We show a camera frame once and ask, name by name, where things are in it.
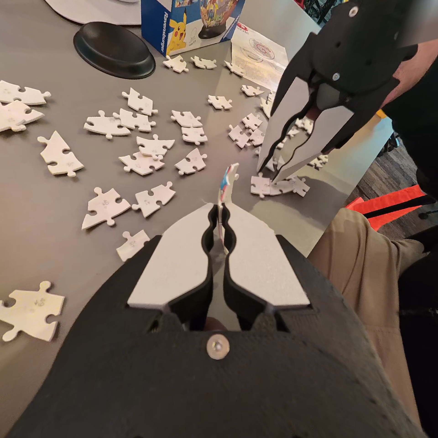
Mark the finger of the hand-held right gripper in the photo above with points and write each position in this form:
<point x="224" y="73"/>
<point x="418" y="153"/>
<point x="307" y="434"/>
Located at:
<point x="325" y="130"/>
<point x="287" y="109"/>

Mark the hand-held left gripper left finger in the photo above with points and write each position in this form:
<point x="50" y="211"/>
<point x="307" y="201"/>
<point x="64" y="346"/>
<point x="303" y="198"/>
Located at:
<point x="167" y="267"/>

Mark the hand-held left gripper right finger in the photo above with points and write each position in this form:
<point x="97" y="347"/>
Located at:
<point x="267" y="267"/>

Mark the small joined puzzle strip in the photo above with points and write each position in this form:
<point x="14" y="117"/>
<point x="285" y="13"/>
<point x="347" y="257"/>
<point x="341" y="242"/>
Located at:
<point x="263" y="184"/>

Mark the joined puzzle ball section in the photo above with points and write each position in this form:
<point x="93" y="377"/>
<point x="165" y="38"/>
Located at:
<point x="224" y="191"/>

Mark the white puzzle pieces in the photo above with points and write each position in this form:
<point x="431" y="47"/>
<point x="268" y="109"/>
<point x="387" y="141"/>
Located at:
<point x="135" y="120"/>

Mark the person's right forearm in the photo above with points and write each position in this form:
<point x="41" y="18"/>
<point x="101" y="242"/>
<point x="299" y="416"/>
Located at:
<point x="417" y="130"/>

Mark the blue puzzle box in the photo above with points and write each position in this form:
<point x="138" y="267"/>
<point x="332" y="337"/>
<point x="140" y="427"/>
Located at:
<point x="164" y="27"/>

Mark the black puzzle ball stand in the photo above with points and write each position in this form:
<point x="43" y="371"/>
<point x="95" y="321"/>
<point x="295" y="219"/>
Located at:
<point x="113" y="51"/>

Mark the person's right hand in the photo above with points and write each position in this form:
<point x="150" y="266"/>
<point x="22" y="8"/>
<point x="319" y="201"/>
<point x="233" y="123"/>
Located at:
<point x="417" y="65"/>

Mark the printed instruction sheet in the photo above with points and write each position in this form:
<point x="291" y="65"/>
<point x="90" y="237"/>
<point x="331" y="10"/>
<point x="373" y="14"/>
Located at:
<point x="260" y="54"/>

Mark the person's tan trousers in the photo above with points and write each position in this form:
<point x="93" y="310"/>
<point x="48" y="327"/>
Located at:
<point x="362" y="273"/>

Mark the orange fabric item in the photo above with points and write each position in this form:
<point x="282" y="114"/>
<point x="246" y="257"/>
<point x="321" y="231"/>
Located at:
<point x="407" y="192"/>

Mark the white desk stand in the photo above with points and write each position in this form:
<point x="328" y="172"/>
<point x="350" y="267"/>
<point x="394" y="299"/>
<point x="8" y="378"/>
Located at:
<point x="95" y="12"/>

